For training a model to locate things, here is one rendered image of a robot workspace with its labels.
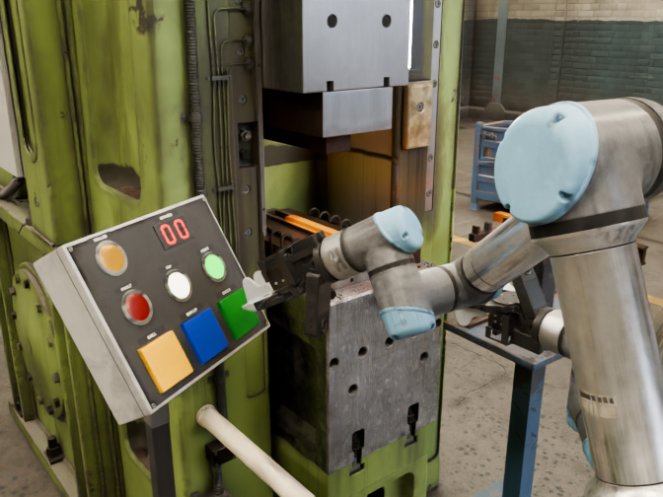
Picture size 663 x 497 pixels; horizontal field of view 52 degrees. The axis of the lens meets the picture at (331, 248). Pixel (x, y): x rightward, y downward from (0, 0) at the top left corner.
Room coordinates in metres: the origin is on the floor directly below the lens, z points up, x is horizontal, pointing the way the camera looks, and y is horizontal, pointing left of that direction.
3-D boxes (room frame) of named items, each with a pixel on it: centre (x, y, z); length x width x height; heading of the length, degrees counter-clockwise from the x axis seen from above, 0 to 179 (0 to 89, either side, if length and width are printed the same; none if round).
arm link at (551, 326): (1.11, -0.41, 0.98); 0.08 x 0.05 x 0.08; 128
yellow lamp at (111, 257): (0.98, 0.34, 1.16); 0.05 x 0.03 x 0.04; 128
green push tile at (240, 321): (1.12, 0.17, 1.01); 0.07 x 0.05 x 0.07; 153
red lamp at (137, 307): (0.96, 0.30, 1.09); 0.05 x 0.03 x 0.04; 128
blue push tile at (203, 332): (1.03, 0.21, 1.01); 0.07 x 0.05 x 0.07; 153
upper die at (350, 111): (1.67, 0.07, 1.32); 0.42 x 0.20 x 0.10; 38
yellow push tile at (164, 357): (0.94, 0.26, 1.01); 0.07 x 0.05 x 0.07; 153
